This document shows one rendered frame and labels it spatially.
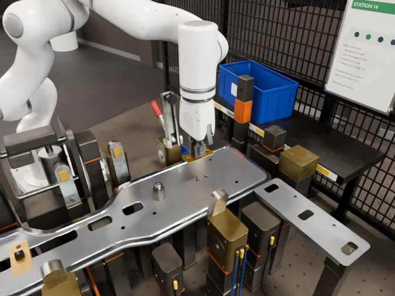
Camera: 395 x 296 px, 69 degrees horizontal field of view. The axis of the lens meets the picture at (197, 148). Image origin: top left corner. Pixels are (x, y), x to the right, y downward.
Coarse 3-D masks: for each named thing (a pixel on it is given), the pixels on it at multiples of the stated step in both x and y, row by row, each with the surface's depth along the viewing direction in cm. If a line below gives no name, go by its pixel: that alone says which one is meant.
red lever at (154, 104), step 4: (152, 104) 93; (156, 104) 94; (152, 108) 94; (156, 108) 93; (156, 112) 93; (160, 112) 93; (156, 116) 93; (160, 116) 92; (160, 120) 92; (164, 128) 91; (172, 136) 90; (172, 140) 90
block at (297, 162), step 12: (288, 156) 84; (300, 156) 84; (312, 156) 84; (288, 168) 85; (300, 168) 81; (312, 168) 85; (288, 180) 87; (300, 180) 84; (300, 192) 89; (288, 240) 102
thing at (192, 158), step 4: (208, 148) 82; (208, 152) 80; (212, 152) 80; (184, 156) 79; (188, 156) 79; (192, 156) 79; (204, 156) 79; (188, 160) 77; (192, 160) 77; (196, 160) 77
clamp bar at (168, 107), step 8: (160, 96) 84; (168, 96) 83; (168, 104) 85; (168, 112) 86; (168, 120) 86; (176, 120) 88; (168, 128) 87; (176, 128) 89; (168, 136) 88; (176, 136) 90
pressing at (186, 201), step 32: (224, 160) 92; (128, 192) 80; (192, 192) 80; (64, 224) 70; (128, 224) 71; (160, 224) 71; (0, 256) 63; (64, 256) 63; (96, 256) 64; (0, 288) 57; (32, 288) 58
